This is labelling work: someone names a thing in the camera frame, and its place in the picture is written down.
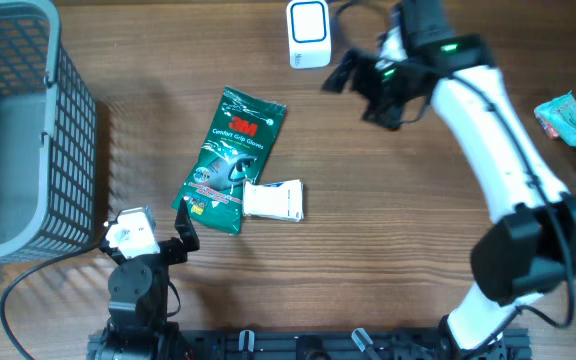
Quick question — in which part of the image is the green 3M gloves packet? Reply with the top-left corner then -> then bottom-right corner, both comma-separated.
172,87 -> 286,234

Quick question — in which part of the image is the white blue packet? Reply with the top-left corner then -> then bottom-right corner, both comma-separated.
242,179 -> 304,222

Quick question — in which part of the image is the light blue tissue packet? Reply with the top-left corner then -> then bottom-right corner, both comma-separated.
534,92 -> 576,148

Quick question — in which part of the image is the red white small packet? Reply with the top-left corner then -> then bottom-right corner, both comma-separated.
540,119 -> 560,140

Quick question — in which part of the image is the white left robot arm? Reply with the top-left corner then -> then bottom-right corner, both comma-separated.
86,203 -> 200,360

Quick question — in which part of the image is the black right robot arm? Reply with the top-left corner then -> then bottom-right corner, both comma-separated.
322,0 -> 576,359

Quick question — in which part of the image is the white barcode scanner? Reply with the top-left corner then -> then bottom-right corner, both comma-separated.
286,0 -> 332,69

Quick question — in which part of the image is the grey plastic basket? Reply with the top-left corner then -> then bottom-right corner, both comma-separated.
0,0 -> 98,264

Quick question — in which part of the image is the black left camera cable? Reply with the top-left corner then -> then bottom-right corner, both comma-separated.
0,242 -> 105,360

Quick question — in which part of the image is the black camera cable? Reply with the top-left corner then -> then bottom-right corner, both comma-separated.
0,242 -> 105,360
334,0 -> 576,351

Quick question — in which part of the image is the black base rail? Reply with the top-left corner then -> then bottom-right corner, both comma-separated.
86,327 -> 533,360

